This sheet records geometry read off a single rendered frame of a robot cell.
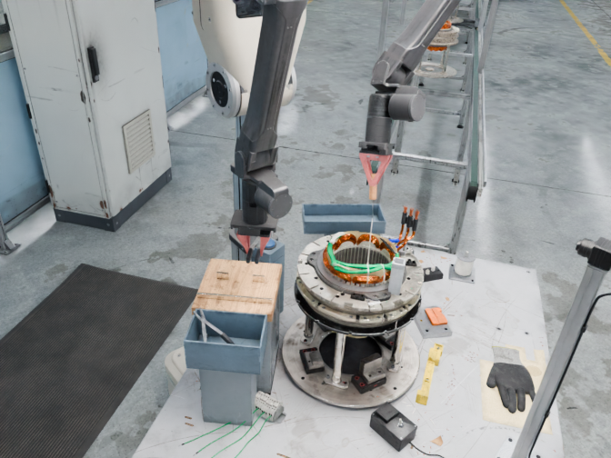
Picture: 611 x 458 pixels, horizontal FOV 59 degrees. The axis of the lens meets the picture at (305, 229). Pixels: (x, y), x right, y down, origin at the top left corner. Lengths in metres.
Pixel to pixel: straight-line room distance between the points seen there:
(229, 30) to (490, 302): 1.16
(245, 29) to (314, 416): 0.98
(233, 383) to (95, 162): 2.32
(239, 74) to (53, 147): 2.24
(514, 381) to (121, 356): 1.79
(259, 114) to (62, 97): 2.40
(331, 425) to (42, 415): 1.49
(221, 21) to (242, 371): 0.83
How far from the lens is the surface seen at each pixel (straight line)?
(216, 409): 1.38
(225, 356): 1.22
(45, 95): 3.43
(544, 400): 1.30
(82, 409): 2.56
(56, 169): 3.62
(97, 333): 2.87
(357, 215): 1.72
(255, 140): 1.06
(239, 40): 1.42
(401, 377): 1.52
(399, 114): 1.19
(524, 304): 1.91
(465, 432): 1.48
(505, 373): 1.62
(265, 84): 1.00
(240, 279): 1.36
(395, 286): 1.28
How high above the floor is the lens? 1.90
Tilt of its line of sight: 32 degrees down
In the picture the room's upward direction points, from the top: 3 degrees clockwise
